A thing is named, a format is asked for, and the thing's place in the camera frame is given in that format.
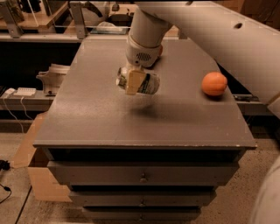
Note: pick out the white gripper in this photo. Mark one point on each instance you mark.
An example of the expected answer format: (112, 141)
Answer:
(142, 55)

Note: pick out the white green 7up can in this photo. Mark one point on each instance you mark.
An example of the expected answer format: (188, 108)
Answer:
(149, 86)

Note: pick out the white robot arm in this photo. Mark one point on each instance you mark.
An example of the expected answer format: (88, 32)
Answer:
(247, 49)

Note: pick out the orange soda can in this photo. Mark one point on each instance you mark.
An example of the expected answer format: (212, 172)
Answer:
(160, 51)

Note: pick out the clear plastic container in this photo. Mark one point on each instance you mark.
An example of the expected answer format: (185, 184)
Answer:
(109, 28)

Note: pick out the black tray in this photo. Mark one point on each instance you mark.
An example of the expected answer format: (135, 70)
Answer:
(120, 19)

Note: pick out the orange fruit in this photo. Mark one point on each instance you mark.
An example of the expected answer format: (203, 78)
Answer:
(214, 84)

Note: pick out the grey drawer cabinet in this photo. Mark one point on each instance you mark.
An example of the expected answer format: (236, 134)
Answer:
(99, 140)

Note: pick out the white plastic part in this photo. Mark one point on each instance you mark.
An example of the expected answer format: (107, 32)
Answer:
(53, 78)

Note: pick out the top drawer knob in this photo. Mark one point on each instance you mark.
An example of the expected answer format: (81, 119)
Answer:
(143, 178)

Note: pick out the white power strip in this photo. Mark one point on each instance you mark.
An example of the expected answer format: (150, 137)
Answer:
(25, 91)

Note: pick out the cardboard box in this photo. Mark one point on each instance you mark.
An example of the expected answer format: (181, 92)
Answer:
(44, 185)

